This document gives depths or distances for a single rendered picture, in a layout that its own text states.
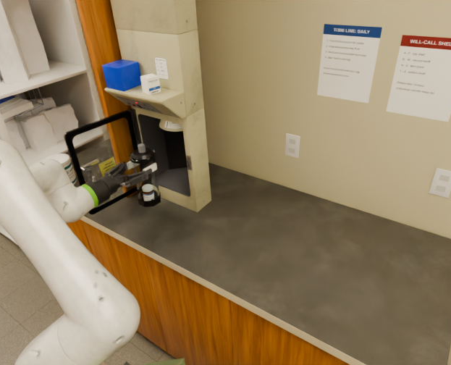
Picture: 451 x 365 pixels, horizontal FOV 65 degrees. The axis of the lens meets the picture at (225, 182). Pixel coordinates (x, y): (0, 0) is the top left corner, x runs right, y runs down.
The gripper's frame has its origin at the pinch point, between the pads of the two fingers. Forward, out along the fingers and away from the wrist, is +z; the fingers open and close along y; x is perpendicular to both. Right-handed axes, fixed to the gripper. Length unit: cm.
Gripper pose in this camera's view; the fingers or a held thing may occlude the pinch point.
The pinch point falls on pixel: (143, 164)
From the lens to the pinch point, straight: 149.2
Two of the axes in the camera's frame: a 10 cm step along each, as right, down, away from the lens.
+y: -8.0, -2.9, 5.2
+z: 5.9, -4.6, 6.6
